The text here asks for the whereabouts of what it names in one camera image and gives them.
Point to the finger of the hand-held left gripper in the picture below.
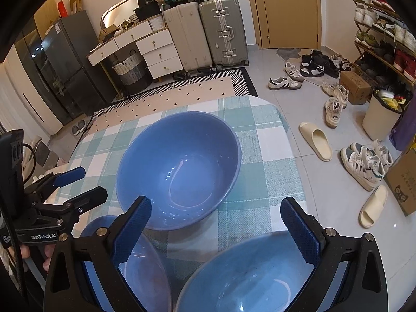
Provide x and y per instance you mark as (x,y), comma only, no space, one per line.
(87,200)
(70,176)

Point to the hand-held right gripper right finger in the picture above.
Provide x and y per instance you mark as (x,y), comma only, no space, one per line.
(300,230)

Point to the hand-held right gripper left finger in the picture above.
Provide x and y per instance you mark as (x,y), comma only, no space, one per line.
(130,230)

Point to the blue bowl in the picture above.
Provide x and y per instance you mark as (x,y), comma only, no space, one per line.
(247,282)
(182,156)
(146,282)

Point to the person's left hand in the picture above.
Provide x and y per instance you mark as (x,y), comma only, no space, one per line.
(48,256)

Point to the grey slipper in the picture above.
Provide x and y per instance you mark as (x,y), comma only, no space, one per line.
(82,125)
(74,130)

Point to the cream slide sandal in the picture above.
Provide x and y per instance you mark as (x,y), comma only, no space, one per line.
(373,206)
(317,141)

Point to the white green sneaker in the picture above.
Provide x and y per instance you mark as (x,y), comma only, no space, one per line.
(357,169)
(377,156)

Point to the blue checked tablecloth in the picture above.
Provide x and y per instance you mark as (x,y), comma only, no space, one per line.
(260,156)

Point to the dark glass cabinet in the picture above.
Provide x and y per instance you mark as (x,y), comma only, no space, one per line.
(39,78)

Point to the grey refrigerator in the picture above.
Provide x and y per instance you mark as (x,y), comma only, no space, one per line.
(74,65)

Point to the printed cardboard box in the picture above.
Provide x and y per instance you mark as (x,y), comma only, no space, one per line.
(403,182)

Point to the woven laundry basket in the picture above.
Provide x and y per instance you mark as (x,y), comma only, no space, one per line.
(131,71)

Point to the white beige sneaker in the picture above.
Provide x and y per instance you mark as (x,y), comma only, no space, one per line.
(333,112)
(336,92)

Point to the white trash bin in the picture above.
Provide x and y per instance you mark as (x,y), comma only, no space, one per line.
(380,120)

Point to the dotted patterned rug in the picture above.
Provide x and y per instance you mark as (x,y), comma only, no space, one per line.
(182,94)

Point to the purple bag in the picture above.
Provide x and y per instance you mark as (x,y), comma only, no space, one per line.
(404,130)

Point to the small cardboard box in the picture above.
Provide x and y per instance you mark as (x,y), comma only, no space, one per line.
(107,34)

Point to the white black-striped sneaker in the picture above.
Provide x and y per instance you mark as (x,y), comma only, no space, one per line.
(294,71)
(284,84)

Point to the white dressing table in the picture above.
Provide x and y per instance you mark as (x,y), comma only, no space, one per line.
(156,53)

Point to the plain cardboard box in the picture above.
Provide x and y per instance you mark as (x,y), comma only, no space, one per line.
(354,86)

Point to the black white sneaker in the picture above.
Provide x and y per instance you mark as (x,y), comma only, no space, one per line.
(312,71)

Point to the red bag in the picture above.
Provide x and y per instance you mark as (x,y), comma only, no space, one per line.
(63,9)

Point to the oval mirror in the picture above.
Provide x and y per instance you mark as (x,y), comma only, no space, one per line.
(120,11)

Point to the grey door mat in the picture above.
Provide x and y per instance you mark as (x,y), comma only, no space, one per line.
(288,54)

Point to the black storage box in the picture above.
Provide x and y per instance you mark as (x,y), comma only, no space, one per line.
(148,12)

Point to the beige suitcase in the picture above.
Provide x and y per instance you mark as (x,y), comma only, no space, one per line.
(187,35)

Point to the silver suitcase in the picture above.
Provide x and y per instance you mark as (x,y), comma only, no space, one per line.
(222,29)

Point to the group of assorted shoes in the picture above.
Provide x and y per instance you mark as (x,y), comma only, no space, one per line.
(390,35)

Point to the wooden door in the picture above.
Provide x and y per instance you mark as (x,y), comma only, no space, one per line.
(286,9)

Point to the metal shoe rack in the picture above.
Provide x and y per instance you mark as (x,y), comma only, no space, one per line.
(383,14)

